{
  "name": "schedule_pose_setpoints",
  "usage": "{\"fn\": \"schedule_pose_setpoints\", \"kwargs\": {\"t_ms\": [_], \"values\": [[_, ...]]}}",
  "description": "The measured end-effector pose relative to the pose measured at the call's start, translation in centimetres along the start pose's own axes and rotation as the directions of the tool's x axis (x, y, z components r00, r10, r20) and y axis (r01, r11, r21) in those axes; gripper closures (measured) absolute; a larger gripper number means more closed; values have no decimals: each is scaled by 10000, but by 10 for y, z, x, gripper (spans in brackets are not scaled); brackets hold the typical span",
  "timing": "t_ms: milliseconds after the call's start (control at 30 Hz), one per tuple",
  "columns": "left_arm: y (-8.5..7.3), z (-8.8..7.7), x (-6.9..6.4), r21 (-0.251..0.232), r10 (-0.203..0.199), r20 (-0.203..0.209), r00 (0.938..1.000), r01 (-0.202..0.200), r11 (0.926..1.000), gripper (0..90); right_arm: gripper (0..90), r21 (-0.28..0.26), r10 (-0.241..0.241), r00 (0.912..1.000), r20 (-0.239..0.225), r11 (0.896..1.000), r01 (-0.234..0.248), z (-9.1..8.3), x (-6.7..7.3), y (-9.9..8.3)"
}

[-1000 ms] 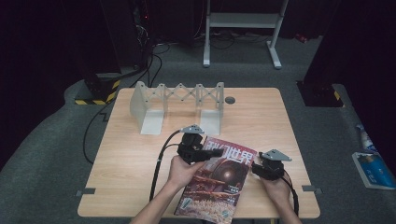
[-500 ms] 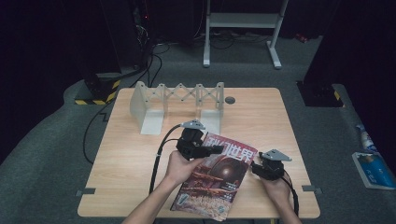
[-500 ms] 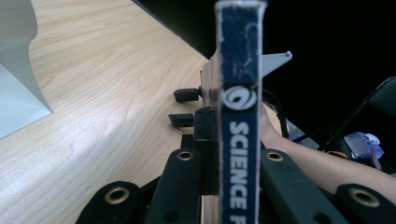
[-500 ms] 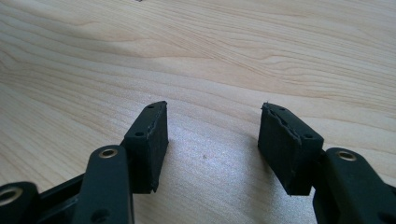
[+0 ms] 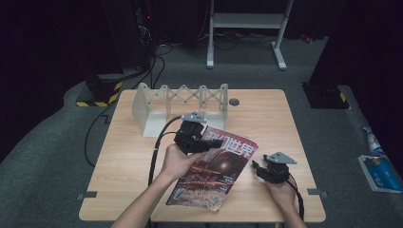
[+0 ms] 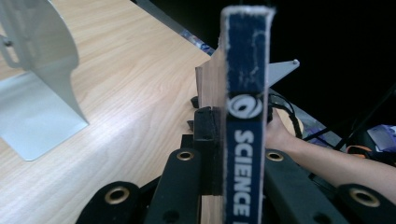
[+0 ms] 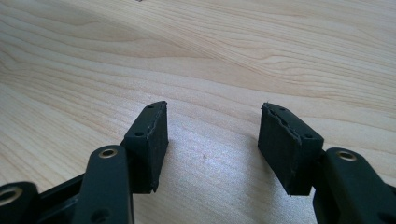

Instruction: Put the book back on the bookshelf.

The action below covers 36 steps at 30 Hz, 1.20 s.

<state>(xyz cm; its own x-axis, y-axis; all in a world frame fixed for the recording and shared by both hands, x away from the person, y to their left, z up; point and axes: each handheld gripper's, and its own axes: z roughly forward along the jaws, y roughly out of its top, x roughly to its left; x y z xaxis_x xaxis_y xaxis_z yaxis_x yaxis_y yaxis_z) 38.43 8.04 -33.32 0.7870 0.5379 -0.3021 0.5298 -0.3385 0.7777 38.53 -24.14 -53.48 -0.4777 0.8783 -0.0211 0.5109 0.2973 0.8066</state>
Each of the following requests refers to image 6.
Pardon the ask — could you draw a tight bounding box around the black stand leg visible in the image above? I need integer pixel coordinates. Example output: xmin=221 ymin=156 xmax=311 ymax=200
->
xmin=303 ymin=83 xmax=396 ymax=151

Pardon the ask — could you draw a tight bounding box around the pale blue cloth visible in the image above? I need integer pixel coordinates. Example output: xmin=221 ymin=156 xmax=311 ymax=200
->
xmin=366 ymin=123 xmax=396 ymax=154

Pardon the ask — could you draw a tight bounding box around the red cover magazine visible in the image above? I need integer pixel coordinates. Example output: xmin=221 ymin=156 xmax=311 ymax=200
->
xmin=195 ymin=5 xmax=276 ymax=224

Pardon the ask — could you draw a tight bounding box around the white extendable metal bookend rack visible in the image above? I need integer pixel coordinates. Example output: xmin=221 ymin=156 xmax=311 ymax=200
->
xmin=0 ymin=0 xmax=90 ymax=162

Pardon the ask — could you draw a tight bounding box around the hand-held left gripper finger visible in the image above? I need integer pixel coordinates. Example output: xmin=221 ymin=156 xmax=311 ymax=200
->
xmin=192 ymin=105 xmax=225 ymax=198

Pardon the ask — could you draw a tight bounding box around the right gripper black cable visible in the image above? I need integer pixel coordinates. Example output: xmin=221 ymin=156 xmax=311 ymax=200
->
xmin=268 ymin=92 xmax=304 ymax=140

